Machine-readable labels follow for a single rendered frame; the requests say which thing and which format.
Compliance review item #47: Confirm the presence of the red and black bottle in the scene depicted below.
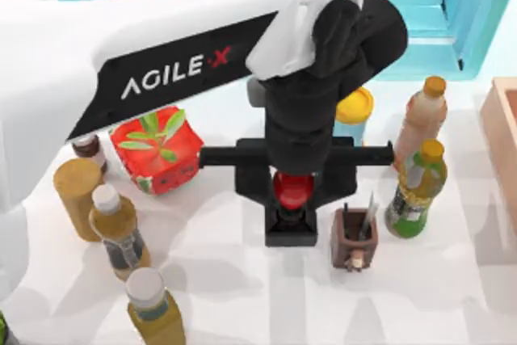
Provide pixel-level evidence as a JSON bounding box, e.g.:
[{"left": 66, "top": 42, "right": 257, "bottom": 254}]
[{"left": 272, "top": 170, "right": 314, "bottom": 233}]

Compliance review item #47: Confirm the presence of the brown pen holder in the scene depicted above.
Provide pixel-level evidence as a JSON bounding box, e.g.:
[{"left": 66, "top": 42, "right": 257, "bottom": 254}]
[{"left": 330, "top": 206, "right": 381, "bottom": 271}]

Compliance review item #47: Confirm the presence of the red plant pot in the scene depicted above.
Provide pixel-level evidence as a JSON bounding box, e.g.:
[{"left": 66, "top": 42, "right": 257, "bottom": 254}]
[{"left": 108, "top": 105, "right": 204, "bottom": 197}]

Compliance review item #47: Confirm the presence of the green bottle with yellow cap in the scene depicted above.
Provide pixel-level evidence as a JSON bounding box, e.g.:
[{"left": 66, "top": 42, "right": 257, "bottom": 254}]
[{"left": 383, "top": 138, "right": 449, "bottom": 239}]

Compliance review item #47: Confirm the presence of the blue can with yellow lid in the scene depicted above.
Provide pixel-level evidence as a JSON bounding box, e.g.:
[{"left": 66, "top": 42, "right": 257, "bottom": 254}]
[{"left": 334, "top": 86, "right": 375, "bottom": 148}]

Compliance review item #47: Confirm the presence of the yellow bottle with grey cap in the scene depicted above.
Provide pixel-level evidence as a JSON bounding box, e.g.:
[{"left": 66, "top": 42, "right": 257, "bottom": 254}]
[{"left": 124, "top": 267, "right": 187, "bottom": 345}]

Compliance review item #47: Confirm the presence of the yellow bottle with white cap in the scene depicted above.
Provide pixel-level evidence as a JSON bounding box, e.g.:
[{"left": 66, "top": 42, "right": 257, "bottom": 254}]
[{"left": 88, "top": 183, "right": 153, "bottom": 281}]

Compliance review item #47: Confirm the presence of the dark brown jar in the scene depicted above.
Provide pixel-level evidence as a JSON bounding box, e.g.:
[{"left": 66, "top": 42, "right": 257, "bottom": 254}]
[{"left": 72, "top": 133, "right": 109, "bottom": 175}]

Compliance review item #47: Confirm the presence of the tan wooden cylinder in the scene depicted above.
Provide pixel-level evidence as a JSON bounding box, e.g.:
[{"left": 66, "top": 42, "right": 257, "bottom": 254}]
[{"left": 53, "top": 158, "right": 104, "bottom": 243}]

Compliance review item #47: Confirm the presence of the salmon-coloured box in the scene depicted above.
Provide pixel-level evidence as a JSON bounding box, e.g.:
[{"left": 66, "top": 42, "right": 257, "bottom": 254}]
[{"left": 479, "top": 76, "right": 517, "bottom": 153}]

